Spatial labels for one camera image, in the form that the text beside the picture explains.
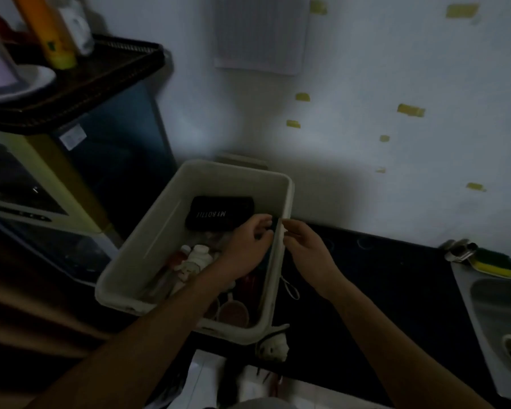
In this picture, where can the person's left hand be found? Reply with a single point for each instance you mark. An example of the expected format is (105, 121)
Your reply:
(247, 251)

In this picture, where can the person's right hand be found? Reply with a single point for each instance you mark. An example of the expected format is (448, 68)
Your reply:
(313, 259)

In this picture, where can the cream plush covered bottle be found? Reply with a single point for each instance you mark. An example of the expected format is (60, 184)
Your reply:
(196, 261)

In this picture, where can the white plastic storage bin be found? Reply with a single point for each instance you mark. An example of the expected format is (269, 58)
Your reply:
(162, 234)

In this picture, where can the cream umbrella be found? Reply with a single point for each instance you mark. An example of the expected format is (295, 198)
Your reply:
(274, 347)

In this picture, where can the person's left forearm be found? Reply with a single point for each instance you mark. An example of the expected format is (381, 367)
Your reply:
(127, 349)

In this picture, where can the person's grey shirt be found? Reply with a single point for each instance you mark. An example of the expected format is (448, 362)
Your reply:
(259, 403)

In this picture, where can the black table countertop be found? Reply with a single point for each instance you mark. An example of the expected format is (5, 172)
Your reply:
(387, 302)

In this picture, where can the yellow green sponge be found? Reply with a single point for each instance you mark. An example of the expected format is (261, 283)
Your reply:
(492, 261)

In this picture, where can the steel sink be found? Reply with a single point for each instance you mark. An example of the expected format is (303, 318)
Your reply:
(494, 319)

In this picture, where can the white sticker label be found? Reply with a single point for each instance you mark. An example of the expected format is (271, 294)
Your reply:
(72, 137)

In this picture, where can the clipped paper sheet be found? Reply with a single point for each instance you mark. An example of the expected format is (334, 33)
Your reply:
(259, 34)

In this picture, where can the black woven tray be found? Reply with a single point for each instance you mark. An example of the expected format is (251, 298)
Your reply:
(102, 76)

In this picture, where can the white shallow dish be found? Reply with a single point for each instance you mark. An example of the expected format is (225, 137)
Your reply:
(34, 80)

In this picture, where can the orange yellow bottle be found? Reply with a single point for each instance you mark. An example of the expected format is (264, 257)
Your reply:
(47, 34)

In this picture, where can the small red object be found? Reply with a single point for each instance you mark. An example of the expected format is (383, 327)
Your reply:
(4, 31)

